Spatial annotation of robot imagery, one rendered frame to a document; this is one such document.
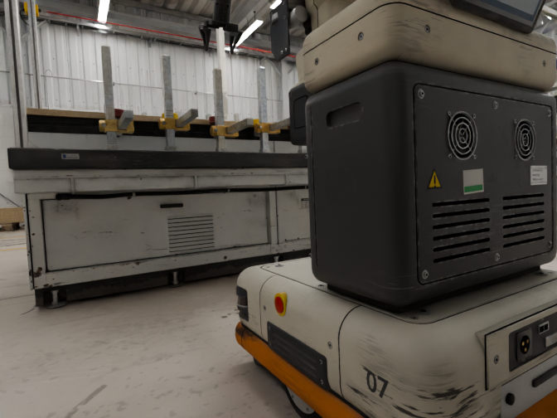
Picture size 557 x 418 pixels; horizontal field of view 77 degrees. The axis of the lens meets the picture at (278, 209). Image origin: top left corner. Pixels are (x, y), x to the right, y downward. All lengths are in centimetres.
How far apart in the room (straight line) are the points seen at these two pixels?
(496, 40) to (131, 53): 904
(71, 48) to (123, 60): 102
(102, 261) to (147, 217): 30
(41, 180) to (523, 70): 162
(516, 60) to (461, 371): 59
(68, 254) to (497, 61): 179
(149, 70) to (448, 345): 921
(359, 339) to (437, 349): 12
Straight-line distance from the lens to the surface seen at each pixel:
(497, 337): 64
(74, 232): 193
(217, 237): 206
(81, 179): 170
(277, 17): 119
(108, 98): 173
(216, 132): 181
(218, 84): 187
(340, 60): 68
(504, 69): 84
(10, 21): 182
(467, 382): 61
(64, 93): 912
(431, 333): 58
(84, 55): 938
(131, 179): 171
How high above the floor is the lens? 49
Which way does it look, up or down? 3 degrees down
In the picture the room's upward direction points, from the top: 3 degrees counter-clockwise
